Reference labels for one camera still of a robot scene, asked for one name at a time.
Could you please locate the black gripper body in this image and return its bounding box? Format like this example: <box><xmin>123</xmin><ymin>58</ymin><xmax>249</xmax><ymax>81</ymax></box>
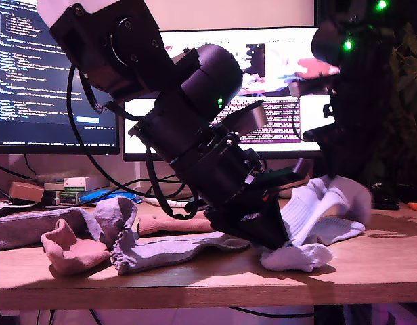
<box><xmin>168</xmin><ymin>133</ymin><xmax>309</xmax><ymax>211</ymax></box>

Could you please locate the white ribbed sock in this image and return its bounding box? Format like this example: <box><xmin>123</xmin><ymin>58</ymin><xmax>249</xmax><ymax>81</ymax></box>
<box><xmin>279</xmin><ymin>175</ymin><xmax>374</xmax><ymax>246</ymax></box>
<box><xmin>252</xmin><ymin>216</ymin><xmax>367</xmax><ymax>274</ymax></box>

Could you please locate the pink sock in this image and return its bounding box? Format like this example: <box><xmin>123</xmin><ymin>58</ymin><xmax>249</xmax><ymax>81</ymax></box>
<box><xmin>136</xmin><ymin>213</ymin><xmax>216</xmax><ymax>237</ymax></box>
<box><xmin>41</xmin><ymin>219</ymin><xmax>112</xmax><ymax>276</ymax></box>

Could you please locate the grey frilled cuff sock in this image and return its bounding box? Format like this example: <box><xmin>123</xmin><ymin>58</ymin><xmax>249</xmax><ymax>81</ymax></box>
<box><xmin>110</xmin><ymin>230</ymin><xmax>252</xmax><ymax>276</ymax></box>
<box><xmin>0</xmin><ymin>197</ymin><xmax>139</xmax><ymax>253</ymax></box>

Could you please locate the black pouch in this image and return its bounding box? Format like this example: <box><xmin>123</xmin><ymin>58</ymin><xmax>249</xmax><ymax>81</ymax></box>
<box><xmin>372</xmin><ymin>192</ymin><xmax>401</xmax><ymax>211</ymax></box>

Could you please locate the green leafy houseplant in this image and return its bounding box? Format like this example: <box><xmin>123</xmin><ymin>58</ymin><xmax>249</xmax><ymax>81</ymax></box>
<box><xmin>391</xmin><ymin>20</ymin><xmax>417</xmax><ymax>190</ymax></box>

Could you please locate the blue plastic bag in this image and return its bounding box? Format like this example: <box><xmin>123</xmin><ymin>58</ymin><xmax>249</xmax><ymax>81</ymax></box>
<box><xmin>78</xmin><ymin>189</ymin><xmax>144</xmax><ymax>206</ymax></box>

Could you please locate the pale grey flat box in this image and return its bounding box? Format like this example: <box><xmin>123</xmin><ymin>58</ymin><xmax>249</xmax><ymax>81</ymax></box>
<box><xmin>42</xmin><ymin>174</ymin><xmax>111</xmax><ymax>192</ymax></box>

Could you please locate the bright screen black monitor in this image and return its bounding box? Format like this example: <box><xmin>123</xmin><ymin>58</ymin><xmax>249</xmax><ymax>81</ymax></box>
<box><xmin>122</xmin><ymin>26</ymin><xmax>348</xmax><ymax>163</ymax></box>

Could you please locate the white and green box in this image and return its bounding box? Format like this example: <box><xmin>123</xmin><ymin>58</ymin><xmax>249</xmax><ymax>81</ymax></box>
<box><xmin>63</xmin><ymin>177</ymin><xmax>91</xmax><ymax>193</ymax></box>

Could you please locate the green printed small box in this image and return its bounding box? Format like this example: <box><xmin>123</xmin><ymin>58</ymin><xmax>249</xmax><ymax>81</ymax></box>
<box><xmin>42</xmin><ymin>190</ymin><xmax>81</xmax><ymax>207</ymax></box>

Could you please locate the small cardboard box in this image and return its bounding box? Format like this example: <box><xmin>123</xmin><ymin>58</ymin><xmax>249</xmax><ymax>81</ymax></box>
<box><xmin>8</xmin><ymin>181</ymin><xmax>45</xmax><ymax>203</ymax></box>

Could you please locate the dark code screen monitor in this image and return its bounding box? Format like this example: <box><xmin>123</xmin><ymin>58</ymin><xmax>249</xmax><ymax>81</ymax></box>
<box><xmin>0</xmin><ymin>0</ymin><xmax>120</xmax><ymax>156</ymax></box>

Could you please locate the black keyboard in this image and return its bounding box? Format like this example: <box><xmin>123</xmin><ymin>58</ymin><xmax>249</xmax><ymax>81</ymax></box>
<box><xmin>0</xmin><ymin>198</ymin><xmax>40</xmax><ymax>218</ymax></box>

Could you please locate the white spiral cable wrap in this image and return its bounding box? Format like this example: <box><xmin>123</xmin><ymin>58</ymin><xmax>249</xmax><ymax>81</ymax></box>
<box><xmin>144</xmin><ymin>196</ymin><xmax>189</xmax><ymax>209</ymax></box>

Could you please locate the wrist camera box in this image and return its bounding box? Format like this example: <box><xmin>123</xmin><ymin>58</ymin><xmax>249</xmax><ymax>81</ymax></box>
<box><xmin>211</xmin><ymin>100</ymin><xmax>267</xmax><ymax>143</ymax></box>
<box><xmin>288</xmin><ymin>74</ymin><xmax>341</xmax><ymax>100</ymax></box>

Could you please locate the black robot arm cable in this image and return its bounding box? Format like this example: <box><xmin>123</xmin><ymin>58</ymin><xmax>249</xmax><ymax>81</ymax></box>
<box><xmin>144</xmin><ymin>147</ymin><xmax>204</xmax><ymax>221</ymax></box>
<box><xmin>65</xmin><ymin>66</ymin><xmax>158</xmax><ymax>199</ymax></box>

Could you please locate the black cable under table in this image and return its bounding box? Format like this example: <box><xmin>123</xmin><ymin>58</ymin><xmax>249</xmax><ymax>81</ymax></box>
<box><xmin>227</xmin><ymin>306</ymin><xmax>316</xmax><ymax>319</ymax></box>

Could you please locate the black monitor cable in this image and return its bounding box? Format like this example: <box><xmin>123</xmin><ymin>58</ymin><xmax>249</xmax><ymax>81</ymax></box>
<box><xmin>23</xmin><ymin>154</ymin><xmax>39</xmax><ymax>177</ymax></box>

